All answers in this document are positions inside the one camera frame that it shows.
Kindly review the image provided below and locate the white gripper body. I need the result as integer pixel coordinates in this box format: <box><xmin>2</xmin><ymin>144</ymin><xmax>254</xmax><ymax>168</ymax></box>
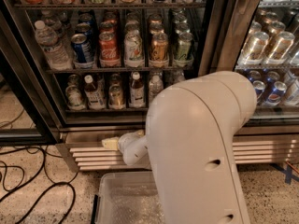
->
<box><xmin>118</xmin><ymin>132</ymin><xmax>143</xmax><ymax>154</ymax></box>

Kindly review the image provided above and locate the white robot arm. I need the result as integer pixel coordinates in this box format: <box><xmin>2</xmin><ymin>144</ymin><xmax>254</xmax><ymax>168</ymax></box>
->
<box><xmin>103</xmin><ymin>71</ymin><xmax>257</xmax><ymax>224</ymax></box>

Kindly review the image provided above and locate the green white can bottom shelf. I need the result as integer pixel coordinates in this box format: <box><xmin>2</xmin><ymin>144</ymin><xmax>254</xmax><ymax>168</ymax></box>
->
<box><xmin>65</xmin><ymin>85</ymin><xmax>86</xmax><ymax>111</ymax></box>

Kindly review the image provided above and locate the gold orange soda can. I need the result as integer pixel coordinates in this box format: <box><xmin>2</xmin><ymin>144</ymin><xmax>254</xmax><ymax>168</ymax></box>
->
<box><xmin>149</xmin><ymin>33</ymin><xmax>169</xmax><ymax>68</ymax></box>

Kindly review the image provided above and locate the white green soda can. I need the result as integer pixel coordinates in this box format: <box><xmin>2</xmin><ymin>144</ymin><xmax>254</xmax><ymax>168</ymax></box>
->
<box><xmin>124</xmin><ymin>33</ymin><xmax>145</xmax><ymax>68</ymax></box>

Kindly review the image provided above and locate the red Coca-Cola can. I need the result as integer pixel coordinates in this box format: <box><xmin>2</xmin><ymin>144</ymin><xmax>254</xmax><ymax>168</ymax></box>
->
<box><xmin>99</xmin><ymin>32</ymin><xmax>121</xmax><ymax>67</ymax></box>

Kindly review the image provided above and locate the stainless steel fridge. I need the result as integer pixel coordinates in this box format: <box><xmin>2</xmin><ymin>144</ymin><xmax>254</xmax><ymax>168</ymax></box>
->
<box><xmin>1</xmin><ymin>0</ymin><xmax>298</xmax><ymax>171</ymax></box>

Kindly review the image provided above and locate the blue Pepsi can behind glass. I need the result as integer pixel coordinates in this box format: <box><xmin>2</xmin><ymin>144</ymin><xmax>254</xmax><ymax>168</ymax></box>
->
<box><xmin>252</xmin><ymin>80</ymin><xmax>265</xmax><ymax>104</ymax></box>

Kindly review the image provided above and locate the gold can behind glass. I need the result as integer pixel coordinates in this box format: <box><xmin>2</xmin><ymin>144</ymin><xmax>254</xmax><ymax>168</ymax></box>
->
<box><xmin>237</xmin><ymin>32</ymin><xmax>269</xmax><ymax>65</ymax></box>
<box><xmin>262</xmin><ymin>31</ymin><xmax>295</xmax><ymax>65</ymax></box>

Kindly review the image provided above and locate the glass fridge door right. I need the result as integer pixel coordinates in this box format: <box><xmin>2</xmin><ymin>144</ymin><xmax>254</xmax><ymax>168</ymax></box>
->
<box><xmin>198</xmin><ymin>0</ymin><xmax>299</xmax><ymax>137</ymax></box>

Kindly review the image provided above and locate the dark tea bottle white cap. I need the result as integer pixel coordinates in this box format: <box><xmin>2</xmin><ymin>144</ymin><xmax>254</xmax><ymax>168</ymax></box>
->
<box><xmin>129</xmin><ymin>72</ymin><xmax>145</xmax><ymax>108</ymax></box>

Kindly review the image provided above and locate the iced tea bottle white cap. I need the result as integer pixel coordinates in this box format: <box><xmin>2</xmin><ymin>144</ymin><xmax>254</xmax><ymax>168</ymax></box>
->
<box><xmin>84</xmin><ymin>75</ymin><xmax>106</xmax><ymax>110</ymax></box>

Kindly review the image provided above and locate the clear plastic storage bin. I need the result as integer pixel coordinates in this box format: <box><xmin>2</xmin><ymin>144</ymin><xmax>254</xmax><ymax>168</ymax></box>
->
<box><xmin>93</xmin><ymin>171</ymin><xmax>165</xmax><ymax>224</ymax></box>

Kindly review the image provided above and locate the clear water bottle middle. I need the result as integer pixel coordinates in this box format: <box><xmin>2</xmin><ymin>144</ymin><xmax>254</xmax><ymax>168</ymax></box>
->
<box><xmin>149</xmin><ymin>75</ymin><xmax>164</xmax><ymax>103</ymax></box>

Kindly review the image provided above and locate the clear water bottle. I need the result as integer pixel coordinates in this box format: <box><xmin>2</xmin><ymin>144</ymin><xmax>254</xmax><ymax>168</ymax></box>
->
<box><xmin>149</xmin><ymin>75</ymin><xmax>164</xmax><ymax>103</ymax></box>
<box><xmin>172</xmin><ymin>70</ymin><xmax>185</xmax><ymax>84</ymax></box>

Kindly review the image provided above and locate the clear water bottle right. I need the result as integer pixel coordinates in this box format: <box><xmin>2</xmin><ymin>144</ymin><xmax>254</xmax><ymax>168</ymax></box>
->
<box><xmin>172</xmin><ymin>70</ymin><xmax>185</xmax><ymax>84</ymax></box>

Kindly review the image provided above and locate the large water bottle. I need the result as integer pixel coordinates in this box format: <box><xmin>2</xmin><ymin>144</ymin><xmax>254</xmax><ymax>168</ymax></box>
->
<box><xmin>35</xmin><ymin>21</ymin><xmax>72</xmax><ymax>71</ymax></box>

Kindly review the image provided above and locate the blue tape on floor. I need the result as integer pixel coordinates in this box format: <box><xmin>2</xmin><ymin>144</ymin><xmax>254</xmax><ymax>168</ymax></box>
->
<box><xmin>271</xmin><ymin>163</ymin><xmax>299</xmax><ymax>185</ymax></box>

